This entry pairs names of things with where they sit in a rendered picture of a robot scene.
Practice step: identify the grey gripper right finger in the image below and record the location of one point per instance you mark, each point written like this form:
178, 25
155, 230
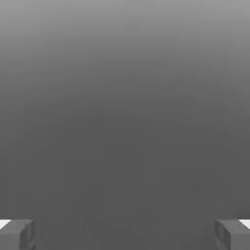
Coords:
234, 236

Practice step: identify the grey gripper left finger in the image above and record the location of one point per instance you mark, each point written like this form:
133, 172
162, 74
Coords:
15, 236

